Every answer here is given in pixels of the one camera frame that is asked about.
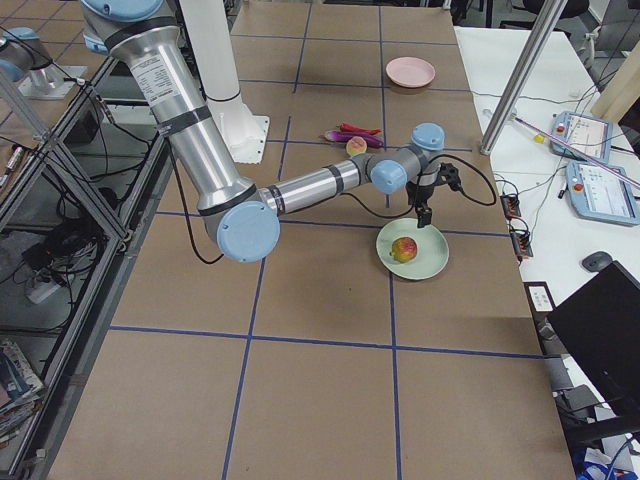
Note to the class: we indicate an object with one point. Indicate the aluminium frame rack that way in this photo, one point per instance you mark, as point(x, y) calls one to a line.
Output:
point(90, 170)

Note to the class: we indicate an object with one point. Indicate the white label card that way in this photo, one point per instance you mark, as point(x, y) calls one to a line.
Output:
point(539, 296)

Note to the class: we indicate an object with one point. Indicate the pink green peach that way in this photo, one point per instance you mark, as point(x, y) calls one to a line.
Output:
point(356, 145)

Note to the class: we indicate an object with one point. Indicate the black laptop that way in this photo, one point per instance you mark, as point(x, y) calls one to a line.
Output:
point(599, 327)

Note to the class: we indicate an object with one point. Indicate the pink plate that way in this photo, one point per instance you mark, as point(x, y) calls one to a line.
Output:
point(410, 72)

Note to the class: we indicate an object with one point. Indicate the teach pendant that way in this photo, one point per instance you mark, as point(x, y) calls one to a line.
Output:
point(589, 135)
point(597, 195)

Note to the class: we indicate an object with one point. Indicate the purple eggplant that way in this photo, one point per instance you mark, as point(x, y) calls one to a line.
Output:
point(344, 137)

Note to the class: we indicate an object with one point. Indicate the stack of magazines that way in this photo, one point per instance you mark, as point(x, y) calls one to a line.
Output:
point(20, 390)

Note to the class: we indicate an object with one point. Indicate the aluminium frame post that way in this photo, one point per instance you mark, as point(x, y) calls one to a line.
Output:
point(543, 27)

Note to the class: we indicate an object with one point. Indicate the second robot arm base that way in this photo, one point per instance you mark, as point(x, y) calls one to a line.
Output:
point(26, 61)

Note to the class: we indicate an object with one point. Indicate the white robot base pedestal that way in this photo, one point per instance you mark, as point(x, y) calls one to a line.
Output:
point(243, 132)

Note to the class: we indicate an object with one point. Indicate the black computer mouse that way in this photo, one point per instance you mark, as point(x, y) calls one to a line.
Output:
point(596, 261)

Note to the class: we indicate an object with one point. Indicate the light green plate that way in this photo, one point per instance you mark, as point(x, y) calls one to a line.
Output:
point(432, 249)

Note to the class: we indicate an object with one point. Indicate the white power strip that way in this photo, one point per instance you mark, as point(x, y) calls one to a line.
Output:
point(41, 291)

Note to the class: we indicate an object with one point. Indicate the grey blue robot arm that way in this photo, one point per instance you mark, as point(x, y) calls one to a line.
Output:
point(240, 218)

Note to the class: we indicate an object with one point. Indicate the red chili pepper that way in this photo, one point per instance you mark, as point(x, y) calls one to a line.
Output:
point(346, 127)

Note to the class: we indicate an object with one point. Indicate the lower teach pendant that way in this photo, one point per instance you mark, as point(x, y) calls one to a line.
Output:
point(597, 195)

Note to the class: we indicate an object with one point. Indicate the upper teach pendant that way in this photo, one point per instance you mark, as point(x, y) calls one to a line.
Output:
point(589, 135)

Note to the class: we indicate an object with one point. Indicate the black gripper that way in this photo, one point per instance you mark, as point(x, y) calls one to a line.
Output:
point(419, 195)

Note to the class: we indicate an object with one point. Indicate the orange black electronics board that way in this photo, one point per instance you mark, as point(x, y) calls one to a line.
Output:
point(518, 228)

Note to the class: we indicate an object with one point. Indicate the red pomegranate fruit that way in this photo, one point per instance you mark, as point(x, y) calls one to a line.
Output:
point(404, 249)

